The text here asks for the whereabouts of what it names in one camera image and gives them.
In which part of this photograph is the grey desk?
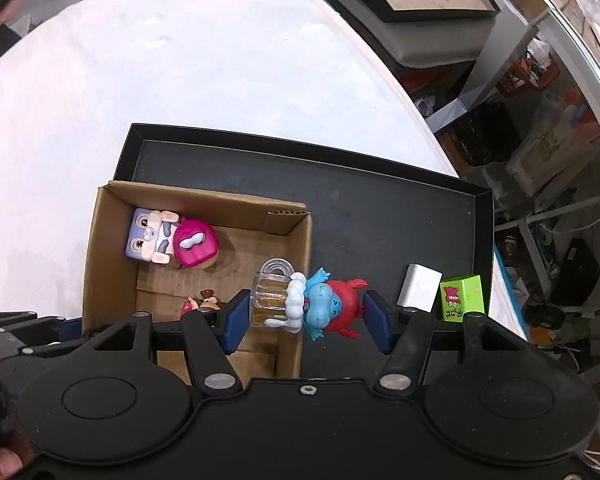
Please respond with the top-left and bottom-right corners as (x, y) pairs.
(460, 0), (600, 137)

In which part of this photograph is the green toy box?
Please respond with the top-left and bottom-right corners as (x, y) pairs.
(439, 273), (484, 322)

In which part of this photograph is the pink toy figure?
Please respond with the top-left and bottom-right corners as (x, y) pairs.
(172, 217), (219, 271)

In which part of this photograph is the black bag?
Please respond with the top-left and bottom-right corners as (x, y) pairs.
(450, 104), (522, 167)

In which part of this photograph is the white charger plug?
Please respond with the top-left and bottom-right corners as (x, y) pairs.
(396, 263), (443, 311)

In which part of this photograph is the printed cardboard carton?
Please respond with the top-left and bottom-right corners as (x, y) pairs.
(505, 124), (600, 197)

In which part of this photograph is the blue figure with beer mug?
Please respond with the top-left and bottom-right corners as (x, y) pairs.
(250, 258), (369, 344)

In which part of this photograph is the grey chair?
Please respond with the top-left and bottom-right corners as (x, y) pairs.
(290, 0), (487, 67)

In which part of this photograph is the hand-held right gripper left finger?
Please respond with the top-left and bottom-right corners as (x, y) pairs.
(65, 289), (251, 402)

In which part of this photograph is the brown cardboard box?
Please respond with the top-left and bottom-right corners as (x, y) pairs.
(82, 180), (314, 382)

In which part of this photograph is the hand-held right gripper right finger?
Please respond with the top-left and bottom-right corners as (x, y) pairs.
(362, 290), (519, 397)

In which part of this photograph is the brown-haired toy figure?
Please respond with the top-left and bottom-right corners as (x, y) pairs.
(180, 289), (227, 319)

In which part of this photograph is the black shallow tray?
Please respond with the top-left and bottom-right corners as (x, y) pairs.
(114, 122), (496, 382)

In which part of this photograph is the grey bunny cube figure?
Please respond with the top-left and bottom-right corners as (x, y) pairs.
(125, 207), (182, 266)

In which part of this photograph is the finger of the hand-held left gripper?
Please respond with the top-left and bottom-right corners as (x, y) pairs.
(0, 310), (84, 356)

